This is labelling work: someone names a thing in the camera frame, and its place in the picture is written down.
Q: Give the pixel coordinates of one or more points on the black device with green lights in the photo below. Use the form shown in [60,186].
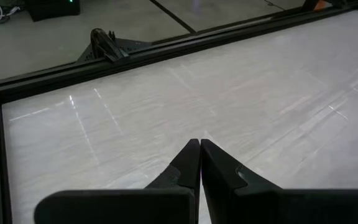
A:
[51,9]

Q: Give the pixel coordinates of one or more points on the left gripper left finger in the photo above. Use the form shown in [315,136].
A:
[154,205]

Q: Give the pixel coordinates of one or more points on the black aluminium table frame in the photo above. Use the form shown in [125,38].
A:
[57,77]

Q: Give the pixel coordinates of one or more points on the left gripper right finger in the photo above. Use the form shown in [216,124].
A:
[244,205]

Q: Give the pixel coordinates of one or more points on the black table leg bracket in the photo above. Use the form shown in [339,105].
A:
[132,46]

